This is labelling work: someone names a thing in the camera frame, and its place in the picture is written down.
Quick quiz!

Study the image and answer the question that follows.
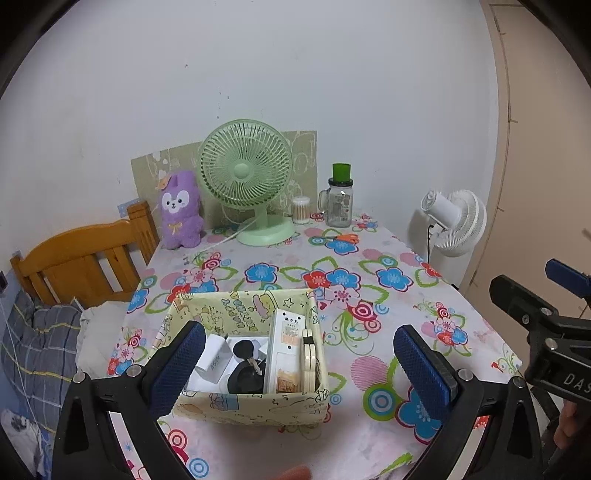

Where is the white standing fan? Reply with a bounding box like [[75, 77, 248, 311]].
[[421, 188, 488, 282]]

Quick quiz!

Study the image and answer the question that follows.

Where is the light patterned bedding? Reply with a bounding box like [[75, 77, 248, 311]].
[[0, 408, 42, 476]]

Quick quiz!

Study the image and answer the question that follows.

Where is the beige printed board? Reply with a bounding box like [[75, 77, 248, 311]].
[[130, 130, 318, 229]]

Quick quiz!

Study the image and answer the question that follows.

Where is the black round object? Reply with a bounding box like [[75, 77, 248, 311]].
[[226, 360, 266, 394]]

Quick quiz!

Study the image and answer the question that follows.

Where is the green desk fan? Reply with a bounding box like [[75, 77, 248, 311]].
[[198, 119, 296, 247]]

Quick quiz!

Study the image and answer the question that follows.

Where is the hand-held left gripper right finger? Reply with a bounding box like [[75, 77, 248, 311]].
[[392, 324, 544, 480]]

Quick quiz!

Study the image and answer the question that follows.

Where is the white electronic device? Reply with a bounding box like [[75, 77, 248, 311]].
[[264, 311, 306, 395]]

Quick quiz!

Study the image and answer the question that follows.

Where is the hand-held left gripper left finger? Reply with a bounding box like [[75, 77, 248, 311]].
[[52, 320, 207, 480]]

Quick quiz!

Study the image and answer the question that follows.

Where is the white oval case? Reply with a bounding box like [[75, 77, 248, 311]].
[[301, 336, 312, 391]]

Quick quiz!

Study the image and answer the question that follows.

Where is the person's right hand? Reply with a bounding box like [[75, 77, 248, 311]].
[[554, 399, 579, 449]]

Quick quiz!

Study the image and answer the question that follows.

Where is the beige door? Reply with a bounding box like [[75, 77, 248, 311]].
[[462, 4, 591, 319]]

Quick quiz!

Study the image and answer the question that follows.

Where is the white charger adapter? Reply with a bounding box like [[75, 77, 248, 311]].
[[196, 335, 236, 384]]

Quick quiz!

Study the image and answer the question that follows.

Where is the yellow printed storage box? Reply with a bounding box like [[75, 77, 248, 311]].
[[157, 288, 331, 423]]

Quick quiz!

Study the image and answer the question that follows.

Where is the white fan cable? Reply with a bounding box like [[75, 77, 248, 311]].
[[198, 217, 259, 252]]

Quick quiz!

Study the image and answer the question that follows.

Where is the purple plush toy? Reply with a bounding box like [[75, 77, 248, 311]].
[[157, 170, 205, 250]]

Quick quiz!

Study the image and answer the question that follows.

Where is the person's left hand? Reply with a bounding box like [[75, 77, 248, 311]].
[[270, 465, 311, 480]]

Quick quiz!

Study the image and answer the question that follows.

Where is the white pillow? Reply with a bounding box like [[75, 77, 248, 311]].
[[76, 300, 134, 370]]

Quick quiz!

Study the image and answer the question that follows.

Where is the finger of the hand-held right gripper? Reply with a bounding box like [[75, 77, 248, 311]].
[[545, 258, 591, 297], [489, 274, 591, 367]]

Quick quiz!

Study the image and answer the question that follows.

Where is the glass mug jar green lid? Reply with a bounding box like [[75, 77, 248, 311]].
[[318, 162, 354, 228]]

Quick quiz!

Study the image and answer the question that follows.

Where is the wooden bed headboard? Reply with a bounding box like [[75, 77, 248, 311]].
[[10, 200, 160, 308]]

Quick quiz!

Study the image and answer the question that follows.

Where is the black key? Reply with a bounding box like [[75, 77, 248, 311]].
[[232, 340, 264, 376]]

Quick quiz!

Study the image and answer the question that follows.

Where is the plaid blanket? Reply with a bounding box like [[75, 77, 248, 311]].
[[0, 291, 84, 444]]

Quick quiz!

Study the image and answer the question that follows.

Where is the floral tablecloth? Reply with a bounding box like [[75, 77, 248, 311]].
[[104, 213, 527, 480]]

